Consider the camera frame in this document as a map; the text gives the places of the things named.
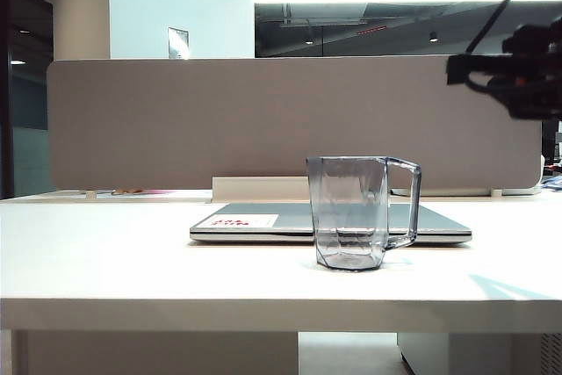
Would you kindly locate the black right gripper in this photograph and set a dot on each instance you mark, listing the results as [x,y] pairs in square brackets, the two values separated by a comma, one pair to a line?
[535,76]

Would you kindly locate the clear plastic water cup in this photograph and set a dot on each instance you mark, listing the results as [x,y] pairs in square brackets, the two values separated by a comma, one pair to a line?
[347,199]

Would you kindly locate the silver Dell laptop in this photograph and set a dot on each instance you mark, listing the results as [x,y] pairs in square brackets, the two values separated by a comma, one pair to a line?
[290,217]

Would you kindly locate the round black ceiling spotlight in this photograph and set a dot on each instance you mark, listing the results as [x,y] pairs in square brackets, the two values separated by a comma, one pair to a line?
[433,36]

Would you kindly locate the blue patterned cloth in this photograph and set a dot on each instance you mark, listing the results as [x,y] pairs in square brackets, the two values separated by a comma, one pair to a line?
[553,181]

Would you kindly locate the white under-desk cabinet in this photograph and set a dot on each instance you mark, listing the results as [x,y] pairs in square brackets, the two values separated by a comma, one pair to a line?
[483,355]

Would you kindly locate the grey desk divider panel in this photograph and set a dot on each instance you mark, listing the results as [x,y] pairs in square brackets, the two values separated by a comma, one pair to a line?
[175,120]

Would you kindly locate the pink paper sheet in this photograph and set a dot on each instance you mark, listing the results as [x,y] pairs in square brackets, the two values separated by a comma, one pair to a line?
[160,191]

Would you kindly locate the orange brown flat item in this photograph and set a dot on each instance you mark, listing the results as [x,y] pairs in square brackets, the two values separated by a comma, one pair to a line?
[127,192]

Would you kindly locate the beige table support panel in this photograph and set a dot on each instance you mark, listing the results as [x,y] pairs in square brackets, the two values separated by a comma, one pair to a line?
[153,355]

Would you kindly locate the dark glass door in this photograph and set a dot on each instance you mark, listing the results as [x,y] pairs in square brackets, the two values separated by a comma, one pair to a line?
[26,107]

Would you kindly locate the white wall sign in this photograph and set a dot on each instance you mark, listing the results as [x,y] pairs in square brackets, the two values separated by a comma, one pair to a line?
[178,43]

